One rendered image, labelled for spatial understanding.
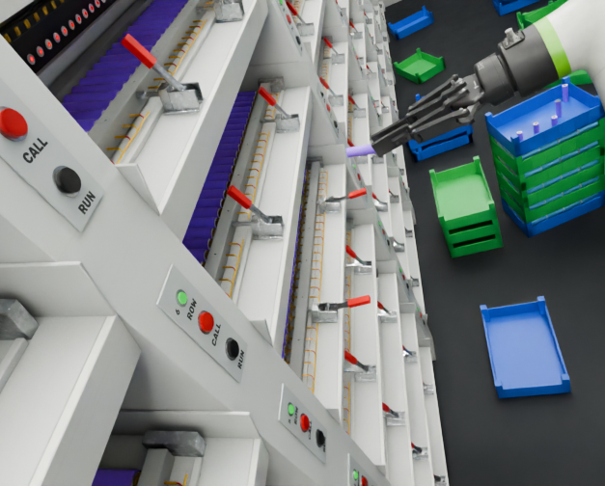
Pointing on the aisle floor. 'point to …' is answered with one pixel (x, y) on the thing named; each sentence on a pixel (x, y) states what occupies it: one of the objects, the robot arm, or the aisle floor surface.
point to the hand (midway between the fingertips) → (392, 137)
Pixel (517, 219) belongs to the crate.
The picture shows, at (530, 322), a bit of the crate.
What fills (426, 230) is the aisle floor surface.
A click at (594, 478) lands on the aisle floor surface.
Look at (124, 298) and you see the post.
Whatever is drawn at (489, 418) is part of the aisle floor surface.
